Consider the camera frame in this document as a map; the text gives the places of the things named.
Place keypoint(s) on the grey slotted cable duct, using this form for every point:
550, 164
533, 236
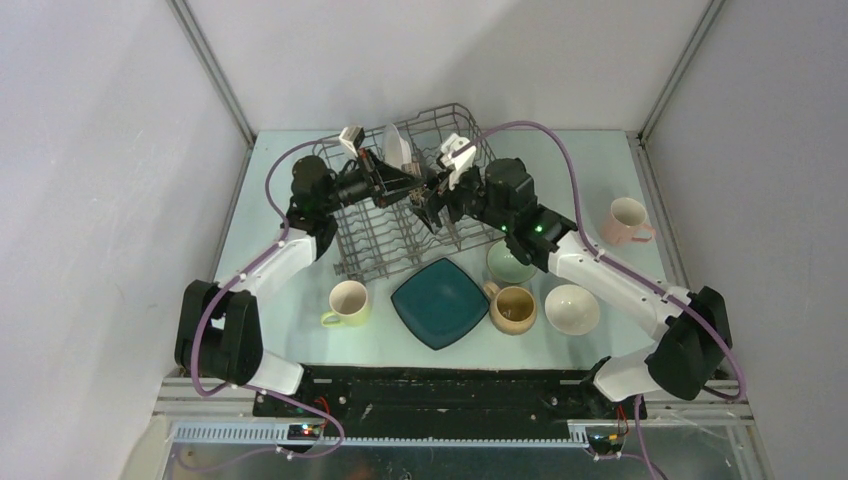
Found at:
274, 434

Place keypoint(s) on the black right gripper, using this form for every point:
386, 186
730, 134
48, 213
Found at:
471, 174

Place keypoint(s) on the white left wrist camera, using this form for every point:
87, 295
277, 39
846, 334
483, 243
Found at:
351, 138

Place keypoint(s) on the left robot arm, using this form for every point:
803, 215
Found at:
219, 331

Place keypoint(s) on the pink mug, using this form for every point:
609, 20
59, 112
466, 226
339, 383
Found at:
627, 222

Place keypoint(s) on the white ruffled plate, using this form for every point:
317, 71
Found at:
396, 150

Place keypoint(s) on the yellow-green mug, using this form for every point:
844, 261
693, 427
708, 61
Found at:
350, 305

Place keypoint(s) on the left circuit board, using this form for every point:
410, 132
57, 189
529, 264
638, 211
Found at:
304, 432

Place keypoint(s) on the brown speckled bowl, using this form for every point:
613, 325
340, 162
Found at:
418, 193

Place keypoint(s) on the circuit board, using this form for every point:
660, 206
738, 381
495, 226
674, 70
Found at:
304, 432
604, 445

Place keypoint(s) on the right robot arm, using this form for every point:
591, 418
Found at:
690, 330

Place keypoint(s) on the right circuit board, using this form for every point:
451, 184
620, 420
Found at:
604, 445

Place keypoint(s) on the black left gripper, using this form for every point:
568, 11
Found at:
391, 177

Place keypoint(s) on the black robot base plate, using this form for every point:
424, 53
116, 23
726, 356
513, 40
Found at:
422, 401

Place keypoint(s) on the white ceramic bowl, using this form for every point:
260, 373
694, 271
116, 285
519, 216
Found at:
572, 310

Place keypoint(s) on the tan ceramic mug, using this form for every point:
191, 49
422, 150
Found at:
512, 310

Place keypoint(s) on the green ceramic bowl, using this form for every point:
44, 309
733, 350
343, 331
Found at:
504, 267

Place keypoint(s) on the teal square plate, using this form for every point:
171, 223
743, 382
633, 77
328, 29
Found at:
440, 304

